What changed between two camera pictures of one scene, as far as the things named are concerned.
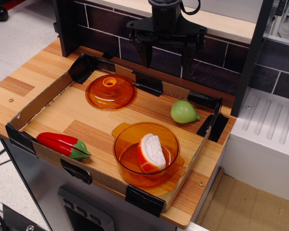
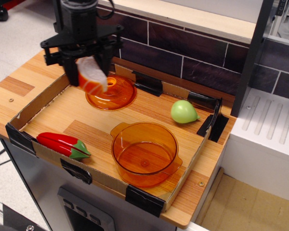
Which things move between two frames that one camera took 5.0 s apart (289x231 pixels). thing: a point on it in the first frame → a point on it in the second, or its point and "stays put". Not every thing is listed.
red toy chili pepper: x=63 y=145 stays put
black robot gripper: x=166 y=23 → x=78 y=30
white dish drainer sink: x=263 y=147 stays put
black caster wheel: x=1 y=14 stays put
